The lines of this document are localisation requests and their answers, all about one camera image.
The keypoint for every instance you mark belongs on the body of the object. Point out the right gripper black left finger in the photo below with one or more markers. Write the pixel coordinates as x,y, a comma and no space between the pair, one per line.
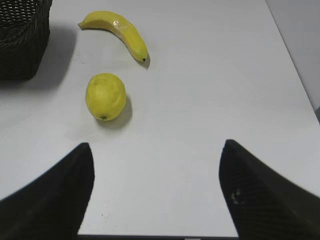
53,206

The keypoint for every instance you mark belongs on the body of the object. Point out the yellow lemon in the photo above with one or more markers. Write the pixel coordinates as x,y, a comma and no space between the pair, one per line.
105,96

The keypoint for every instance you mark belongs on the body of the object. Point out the black woven basket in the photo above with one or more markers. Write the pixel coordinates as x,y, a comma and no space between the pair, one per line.
24,35

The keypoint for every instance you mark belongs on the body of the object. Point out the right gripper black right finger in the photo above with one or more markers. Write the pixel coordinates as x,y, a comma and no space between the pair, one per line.
263,204

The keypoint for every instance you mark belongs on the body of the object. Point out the yellow banana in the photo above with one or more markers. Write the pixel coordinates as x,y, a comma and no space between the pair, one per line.
119,26

